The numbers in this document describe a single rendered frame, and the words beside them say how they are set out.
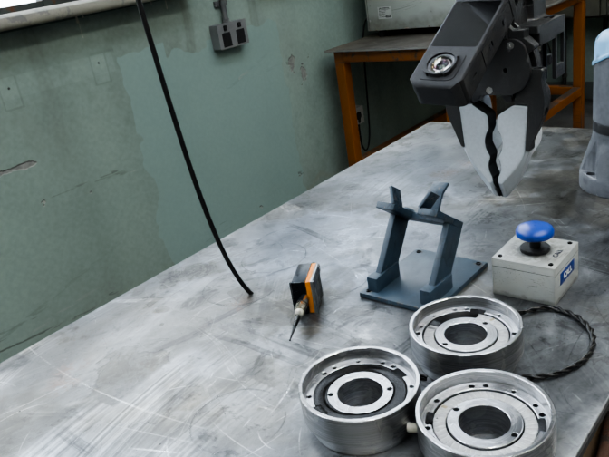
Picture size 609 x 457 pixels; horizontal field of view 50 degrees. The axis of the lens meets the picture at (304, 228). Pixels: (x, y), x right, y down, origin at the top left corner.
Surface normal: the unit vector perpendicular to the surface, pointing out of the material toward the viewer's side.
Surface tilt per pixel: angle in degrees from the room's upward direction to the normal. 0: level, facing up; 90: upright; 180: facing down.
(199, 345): 0
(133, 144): 90
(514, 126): 90
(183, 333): 0
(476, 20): 31
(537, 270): 90
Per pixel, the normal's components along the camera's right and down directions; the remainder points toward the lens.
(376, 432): 0.17, 0.37
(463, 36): -0.43, -0.57
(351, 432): -0.22, 0.41
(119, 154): 0.76, 0.14
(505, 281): -0.63, 0.39
